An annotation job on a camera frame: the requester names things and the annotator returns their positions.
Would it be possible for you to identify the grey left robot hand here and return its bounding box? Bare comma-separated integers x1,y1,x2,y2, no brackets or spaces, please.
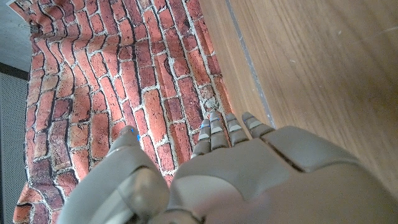
57,111,398,224

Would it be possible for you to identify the grey tape outline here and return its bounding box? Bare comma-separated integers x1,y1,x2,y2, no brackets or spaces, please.
225,0,277,129

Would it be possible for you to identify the red brick printed backdrop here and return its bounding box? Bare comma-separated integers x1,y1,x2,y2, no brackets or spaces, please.
7,0,234,224

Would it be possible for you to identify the grey perforated panel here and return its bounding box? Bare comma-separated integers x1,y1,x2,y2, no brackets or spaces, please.
0,63,30,224

